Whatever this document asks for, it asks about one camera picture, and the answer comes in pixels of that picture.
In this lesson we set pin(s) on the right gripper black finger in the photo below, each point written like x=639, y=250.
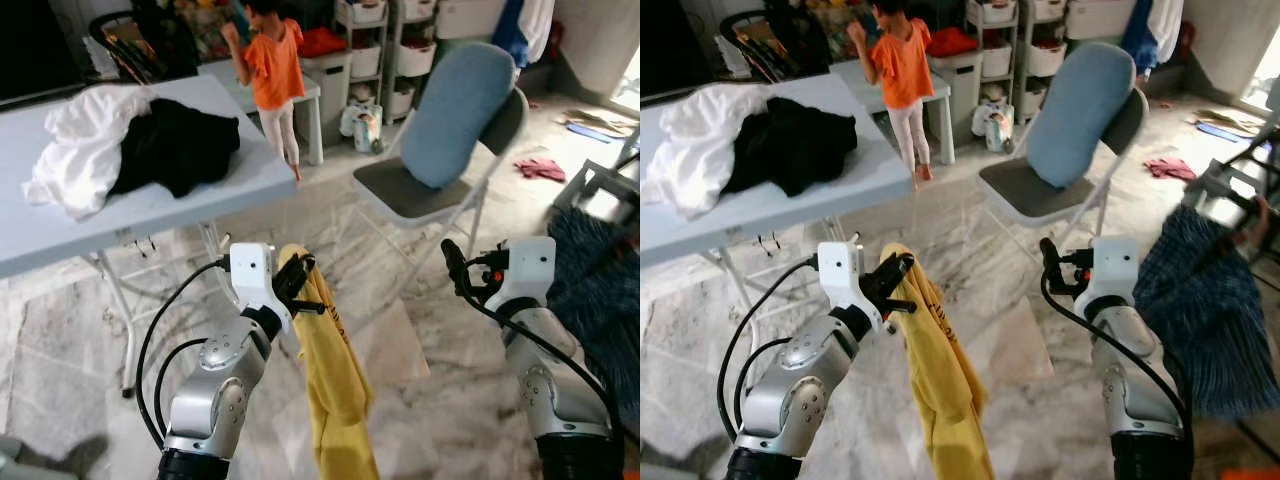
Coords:
x=455, y=265
x=1052, y=265

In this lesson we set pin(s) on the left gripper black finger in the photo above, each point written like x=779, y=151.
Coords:
x=301, y=275
x=895, y=272

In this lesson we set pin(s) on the yellow garment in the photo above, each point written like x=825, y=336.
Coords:
x=945, y=390
x=335, y=380

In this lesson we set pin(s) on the white garment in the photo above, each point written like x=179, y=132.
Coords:
x=1168, y=25
x=80, y=150
x=700, y=150
x=540, y=25

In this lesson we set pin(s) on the dark grey folding chair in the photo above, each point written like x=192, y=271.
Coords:
x=1025, y=190
x=400, y=190

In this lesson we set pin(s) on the blue plaid garment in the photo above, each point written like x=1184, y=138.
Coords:
x=1195, y=310
x=595, y=300

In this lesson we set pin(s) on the white folding table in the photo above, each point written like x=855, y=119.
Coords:
x=790, y=205
x=150, y=215

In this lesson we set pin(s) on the red cloth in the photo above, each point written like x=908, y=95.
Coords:
x=1170, y=170
x=540, y=170

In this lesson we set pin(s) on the printed bag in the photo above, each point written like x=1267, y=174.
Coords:
x=362, y=128
x=993, y=128

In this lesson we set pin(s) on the blue seat cushion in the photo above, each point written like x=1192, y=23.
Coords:
x=455, y=110
x=1080, y=110

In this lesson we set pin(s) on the white plastic side table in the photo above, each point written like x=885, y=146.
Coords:
x=942, y=120
x=312, y=120

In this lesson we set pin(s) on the black garment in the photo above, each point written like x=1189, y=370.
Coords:
x=790, y=145
x=175, y=145

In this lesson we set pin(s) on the white bin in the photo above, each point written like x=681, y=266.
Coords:
x=955, y=85
x=325, y=85

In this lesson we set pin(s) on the tan flat floor item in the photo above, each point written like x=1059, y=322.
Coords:
x=1225, y=125
x=595, y=122

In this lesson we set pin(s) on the child in orange shirt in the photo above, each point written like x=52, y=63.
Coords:
x=905, y=70
x=272, y=70

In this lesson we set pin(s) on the white shelving unit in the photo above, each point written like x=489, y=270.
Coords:
x=995, y=60
x=365, y=60

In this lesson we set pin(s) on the hanging blue garment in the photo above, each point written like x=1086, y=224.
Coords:
x=1140, y=40
x=510, y=40

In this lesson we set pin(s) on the red cushion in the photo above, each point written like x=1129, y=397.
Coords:
x=322, y=42
x=952, y=42

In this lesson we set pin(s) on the hanging white garment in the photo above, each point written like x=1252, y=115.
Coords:
x=540, y=25
x=1168, y=25

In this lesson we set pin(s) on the orange garment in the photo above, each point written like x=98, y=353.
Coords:
x=1250, y=475

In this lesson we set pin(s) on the black wicker chair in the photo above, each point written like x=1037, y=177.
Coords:
x=120, y=50
x=750, y=50

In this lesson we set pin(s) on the black television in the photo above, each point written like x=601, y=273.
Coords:
x=35, y=50
x=670, y=50

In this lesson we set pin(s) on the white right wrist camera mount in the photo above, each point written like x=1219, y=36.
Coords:
x=532, y=270
x=1115, y=270

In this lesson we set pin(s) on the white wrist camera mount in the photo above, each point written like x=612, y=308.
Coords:
x=840, y=275
x=532, y=270
x=250, y=275
x=1115, y=270

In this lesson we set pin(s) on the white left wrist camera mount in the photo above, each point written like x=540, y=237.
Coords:
x=250, y=275
x=840, y=275

